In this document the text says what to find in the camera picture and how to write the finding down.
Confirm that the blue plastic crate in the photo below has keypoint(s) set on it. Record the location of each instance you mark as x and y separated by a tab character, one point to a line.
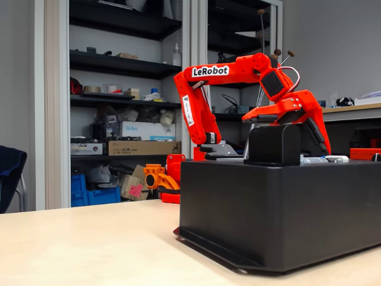
104	196
78	183

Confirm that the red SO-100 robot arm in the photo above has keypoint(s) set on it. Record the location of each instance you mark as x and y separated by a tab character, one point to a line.
238	71

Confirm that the black and white plush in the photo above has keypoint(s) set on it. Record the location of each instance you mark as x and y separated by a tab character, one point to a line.
344	102

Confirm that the orange printed part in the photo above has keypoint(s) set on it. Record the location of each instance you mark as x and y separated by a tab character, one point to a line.
157	178

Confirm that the black probe holder bracket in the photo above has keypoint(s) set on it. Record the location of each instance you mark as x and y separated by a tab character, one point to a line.
226	150

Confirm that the stack of white papers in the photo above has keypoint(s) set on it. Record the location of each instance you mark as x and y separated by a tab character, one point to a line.
369	96

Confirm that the white tape roll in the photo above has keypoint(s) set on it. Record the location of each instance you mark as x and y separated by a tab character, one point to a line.
111	88

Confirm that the white Weller box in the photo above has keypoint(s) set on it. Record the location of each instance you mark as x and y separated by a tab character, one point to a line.
140	131

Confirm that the metal coat stand wooden knobs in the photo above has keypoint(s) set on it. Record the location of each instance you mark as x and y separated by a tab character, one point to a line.
261	12

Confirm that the metal door hinge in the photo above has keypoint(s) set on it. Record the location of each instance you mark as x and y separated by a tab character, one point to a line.
312	161

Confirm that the dark blue chair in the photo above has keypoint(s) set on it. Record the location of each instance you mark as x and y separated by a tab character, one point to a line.
10	167

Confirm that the wooden top desk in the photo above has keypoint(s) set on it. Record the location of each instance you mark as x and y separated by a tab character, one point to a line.
357	113

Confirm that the printed white flat box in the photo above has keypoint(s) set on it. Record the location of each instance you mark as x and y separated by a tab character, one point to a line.
86	149

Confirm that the long brown cardboard box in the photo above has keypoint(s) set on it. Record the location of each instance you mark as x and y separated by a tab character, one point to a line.
134	148

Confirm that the cardboard box with pink sticker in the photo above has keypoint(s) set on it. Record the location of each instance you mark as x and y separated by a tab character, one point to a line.
134	186

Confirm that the black flexible tripod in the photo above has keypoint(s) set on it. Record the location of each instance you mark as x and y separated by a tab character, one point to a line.
222	58

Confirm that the white plastic bottle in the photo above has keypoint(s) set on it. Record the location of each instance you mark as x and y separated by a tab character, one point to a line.
176	56

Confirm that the small flat carton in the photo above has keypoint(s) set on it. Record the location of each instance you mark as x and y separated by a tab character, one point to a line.
126	56

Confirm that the white crumpled cloth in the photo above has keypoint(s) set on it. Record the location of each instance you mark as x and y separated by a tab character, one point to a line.
153	96

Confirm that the blue tape roll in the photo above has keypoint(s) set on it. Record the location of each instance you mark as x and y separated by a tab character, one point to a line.
322	104

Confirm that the white hinge end block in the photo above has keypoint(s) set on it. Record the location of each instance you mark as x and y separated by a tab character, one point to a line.
336	158

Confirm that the brown tape roll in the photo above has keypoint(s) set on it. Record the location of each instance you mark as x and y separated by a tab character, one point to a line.
92	89

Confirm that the red object on shelf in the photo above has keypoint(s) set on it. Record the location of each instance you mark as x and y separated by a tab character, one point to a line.
76	87

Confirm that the small wooden box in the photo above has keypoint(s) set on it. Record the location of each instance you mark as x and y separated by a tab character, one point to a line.
132	93

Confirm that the black task board box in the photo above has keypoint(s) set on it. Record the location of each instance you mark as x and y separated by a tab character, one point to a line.
268	208

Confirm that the grey metal shelving cabinet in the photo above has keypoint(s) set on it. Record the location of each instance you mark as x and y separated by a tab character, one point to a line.
199	18
56	119

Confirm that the red display module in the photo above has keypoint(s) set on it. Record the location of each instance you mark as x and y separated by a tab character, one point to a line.
361	153

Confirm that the metal chair frame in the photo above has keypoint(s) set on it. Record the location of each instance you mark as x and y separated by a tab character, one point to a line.
22	190

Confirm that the red printed table clamp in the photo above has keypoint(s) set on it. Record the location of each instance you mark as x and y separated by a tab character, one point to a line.
171	198

